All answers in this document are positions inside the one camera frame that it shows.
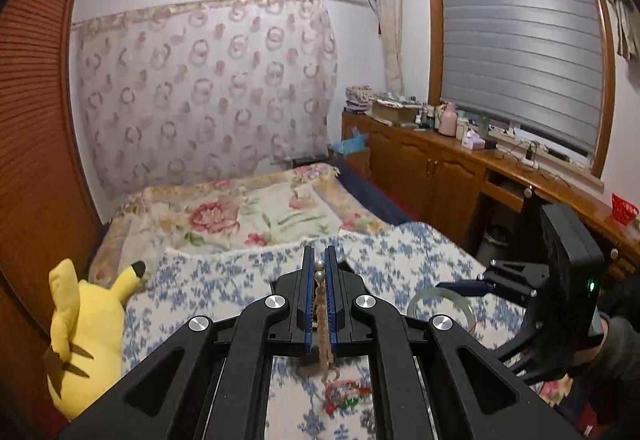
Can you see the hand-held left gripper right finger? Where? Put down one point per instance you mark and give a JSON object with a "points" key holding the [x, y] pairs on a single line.
{"points": [[330, 270]]}

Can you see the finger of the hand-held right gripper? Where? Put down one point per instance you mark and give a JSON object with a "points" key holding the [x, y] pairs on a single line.
{"points": [[465, 290], [515, 269]]}

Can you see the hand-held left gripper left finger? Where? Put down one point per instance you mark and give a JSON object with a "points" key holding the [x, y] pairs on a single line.
{"points": [[309, 266]]}

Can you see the pale green jade bangle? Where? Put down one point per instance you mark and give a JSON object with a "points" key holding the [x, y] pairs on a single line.
{"points": [[418, 302]]}

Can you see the person's right forearm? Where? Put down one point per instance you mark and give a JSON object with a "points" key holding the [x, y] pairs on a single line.
{"points": [[610, 360]]}

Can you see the grey waste bin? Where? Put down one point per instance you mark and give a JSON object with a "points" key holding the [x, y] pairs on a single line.
{"points": [[492, 245]]}

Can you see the red plastic basket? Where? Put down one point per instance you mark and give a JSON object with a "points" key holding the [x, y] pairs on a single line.
{"points": [[624, 209]]}

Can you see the dark blue mattress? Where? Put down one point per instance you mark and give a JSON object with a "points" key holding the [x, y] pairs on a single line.
{"points": [[375, 192]]}

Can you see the blue floral blanket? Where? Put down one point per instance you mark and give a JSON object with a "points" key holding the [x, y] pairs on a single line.
{"points": [[210, 285]]}

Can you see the pink floral blanket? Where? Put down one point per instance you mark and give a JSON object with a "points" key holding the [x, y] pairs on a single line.
{"points": [[215, 215]]}

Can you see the wooden cabinet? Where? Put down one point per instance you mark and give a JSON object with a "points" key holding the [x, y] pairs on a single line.
{"points": [[430, 170]]}

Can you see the pink thermos flask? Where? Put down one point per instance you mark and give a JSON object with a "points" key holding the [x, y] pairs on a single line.
{"points": [[448, 120]]}

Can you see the cardboard box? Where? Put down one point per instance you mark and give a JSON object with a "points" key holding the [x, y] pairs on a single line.
{"points": [[395, 112]]}

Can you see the stack of folded cloths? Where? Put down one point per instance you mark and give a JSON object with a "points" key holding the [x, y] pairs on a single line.
{"points": [[358, 97]]}

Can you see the grey window blind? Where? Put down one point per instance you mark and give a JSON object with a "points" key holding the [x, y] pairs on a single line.
{"points": [[520, 45]]}

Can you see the yellow plush toy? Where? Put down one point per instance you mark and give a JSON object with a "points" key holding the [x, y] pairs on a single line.
{"points": [[85, 335]]}

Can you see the hanging pale cloth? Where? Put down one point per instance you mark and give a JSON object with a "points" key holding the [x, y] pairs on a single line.
{"points": [[625, 20]]}

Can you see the plain beige curtain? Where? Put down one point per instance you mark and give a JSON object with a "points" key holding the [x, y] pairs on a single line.
{"points": [[390, 20]]}

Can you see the wooden louvred wardrobe door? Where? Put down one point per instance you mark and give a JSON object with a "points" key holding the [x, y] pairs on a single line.
{"points": [[35, 170]]}

